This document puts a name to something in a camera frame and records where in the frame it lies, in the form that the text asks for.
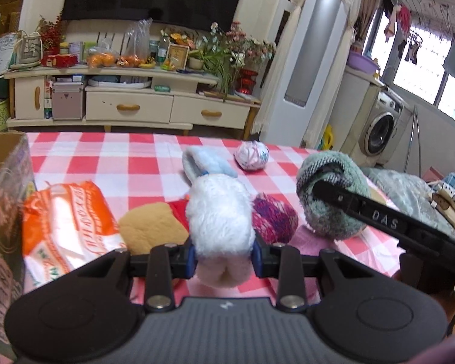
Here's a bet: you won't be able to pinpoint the purple knitted ball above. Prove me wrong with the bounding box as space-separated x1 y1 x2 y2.
252 193 299 244

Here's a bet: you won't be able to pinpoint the brown bear red strawberry hat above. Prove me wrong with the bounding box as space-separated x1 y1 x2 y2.
118 199 189 255

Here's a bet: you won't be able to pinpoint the teal fuzzy sock roll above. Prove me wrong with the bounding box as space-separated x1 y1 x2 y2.
296 150 371 241

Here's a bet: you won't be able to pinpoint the white fluffy plush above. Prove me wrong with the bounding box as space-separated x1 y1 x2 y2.
186 174 255 288

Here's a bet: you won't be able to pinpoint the light blue plush bunny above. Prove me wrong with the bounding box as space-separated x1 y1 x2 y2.
181 146 240 191

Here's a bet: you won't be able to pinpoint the floral socks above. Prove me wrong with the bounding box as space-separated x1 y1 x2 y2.
234 140 269 171

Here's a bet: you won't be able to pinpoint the red checkered tablecloth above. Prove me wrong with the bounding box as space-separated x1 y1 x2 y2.
22 131 407 306

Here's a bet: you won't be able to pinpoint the orange white tissue pack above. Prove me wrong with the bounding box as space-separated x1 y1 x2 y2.
22 181 126 287

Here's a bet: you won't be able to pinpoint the washing machine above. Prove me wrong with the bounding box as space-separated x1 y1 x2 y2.
358 86 407 167

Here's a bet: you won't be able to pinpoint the red vase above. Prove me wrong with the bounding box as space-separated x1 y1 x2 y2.
236 68 258 95

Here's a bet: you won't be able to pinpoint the cream TV cabinet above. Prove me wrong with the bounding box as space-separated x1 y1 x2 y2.
4 65 260 138

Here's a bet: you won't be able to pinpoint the cardboard box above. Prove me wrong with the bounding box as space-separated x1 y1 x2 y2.
0 132 36 363

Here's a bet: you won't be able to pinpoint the white standing air conditioner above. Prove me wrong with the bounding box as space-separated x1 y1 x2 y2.
255 0 361 147

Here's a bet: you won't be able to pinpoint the pink storage box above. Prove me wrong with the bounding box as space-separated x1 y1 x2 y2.
52 81 85 120

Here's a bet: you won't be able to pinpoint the purple basin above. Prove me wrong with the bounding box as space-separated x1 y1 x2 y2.
347 51 380 76

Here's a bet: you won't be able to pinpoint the potted flower plant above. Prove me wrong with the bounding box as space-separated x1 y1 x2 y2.
195 22 277 95

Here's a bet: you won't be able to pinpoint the bag of oranges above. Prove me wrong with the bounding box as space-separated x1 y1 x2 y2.
87 52 117 68

